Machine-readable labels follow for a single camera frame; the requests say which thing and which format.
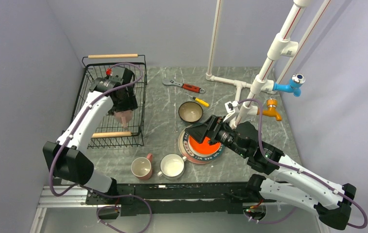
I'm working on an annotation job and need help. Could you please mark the orange faucet tap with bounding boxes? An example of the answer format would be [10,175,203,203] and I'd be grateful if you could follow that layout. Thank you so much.
[256,99,283,121]

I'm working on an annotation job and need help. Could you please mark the dark brown bowl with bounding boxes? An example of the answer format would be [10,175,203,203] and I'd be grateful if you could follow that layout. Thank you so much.
[178,101,203,124]

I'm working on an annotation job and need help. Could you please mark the white pvc pipe frame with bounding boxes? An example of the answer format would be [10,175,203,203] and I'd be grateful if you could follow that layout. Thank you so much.
[205,0,333,129]

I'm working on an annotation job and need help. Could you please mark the black wire dish rack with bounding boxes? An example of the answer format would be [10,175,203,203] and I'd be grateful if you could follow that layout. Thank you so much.
[72,54,148,148]

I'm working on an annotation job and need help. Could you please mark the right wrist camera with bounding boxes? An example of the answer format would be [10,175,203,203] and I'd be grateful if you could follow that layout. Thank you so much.
[224,100,239,115]

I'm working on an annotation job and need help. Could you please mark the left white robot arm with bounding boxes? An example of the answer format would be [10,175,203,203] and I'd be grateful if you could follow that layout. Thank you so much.
[43,63,145,204]

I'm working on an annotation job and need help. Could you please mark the salmon pink mug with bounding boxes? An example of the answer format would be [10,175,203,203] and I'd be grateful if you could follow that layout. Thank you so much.
[131,153,153,180]

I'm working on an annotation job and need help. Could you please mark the light pink mug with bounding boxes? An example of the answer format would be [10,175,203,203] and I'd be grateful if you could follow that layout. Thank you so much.
[114,110,134,131]

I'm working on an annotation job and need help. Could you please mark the orange bowl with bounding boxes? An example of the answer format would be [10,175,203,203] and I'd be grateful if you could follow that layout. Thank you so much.
[188,136,221,157]

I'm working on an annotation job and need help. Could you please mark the red handled adjustable wrench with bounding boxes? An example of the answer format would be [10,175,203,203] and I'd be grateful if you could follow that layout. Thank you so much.
[162,79,205,94]

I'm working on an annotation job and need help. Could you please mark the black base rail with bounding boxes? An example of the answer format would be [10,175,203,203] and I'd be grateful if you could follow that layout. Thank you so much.
[85,182,261,216]

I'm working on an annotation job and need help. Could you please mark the beige pink plate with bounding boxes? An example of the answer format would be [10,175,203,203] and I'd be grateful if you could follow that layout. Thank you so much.
[178,130,224,164]

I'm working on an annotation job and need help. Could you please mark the blue faucet tap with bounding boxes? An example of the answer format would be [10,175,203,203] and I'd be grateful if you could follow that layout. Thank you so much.
[272,73,305,97]

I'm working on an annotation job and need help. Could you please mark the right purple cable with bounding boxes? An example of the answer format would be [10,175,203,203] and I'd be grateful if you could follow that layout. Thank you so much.
[237,98,368,230]

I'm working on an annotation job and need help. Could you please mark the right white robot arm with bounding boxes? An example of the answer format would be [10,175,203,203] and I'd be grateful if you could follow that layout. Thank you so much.
[185,115,356,230]

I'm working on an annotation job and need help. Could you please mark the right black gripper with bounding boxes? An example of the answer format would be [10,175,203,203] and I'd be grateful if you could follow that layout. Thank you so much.
[185,114,248,157]

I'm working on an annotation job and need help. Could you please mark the yellow handled screwdriver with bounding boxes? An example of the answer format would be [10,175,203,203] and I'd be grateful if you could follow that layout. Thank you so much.
[188,94,210,108]

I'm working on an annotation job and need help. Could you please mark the white enamel cup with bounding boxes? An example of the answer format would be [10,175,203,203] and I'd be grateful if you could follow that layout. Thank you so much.
[157,154,187,180]

